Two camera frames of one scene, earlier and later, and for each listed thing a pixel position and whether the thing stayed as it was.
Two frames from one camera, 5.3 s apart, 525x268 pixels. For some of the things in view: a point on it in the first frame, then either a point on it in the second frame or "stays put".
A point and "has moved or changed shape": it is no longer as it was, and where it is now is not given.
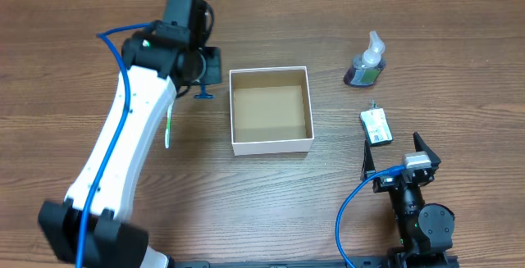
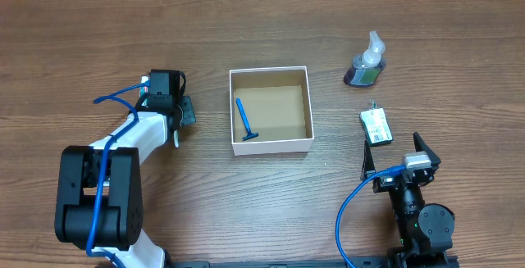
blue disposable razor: (203, 95) → (250, 134)
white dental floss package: (376, 126) stays put
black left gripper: (212, 68) → (187, 110)
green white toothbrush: (168, 126) has moved or changed shape
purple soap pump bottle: (366, 68) stays put
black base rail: (371, 263) stays put
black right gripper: (399, 181) stays put
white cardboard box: (270, 111) stays put
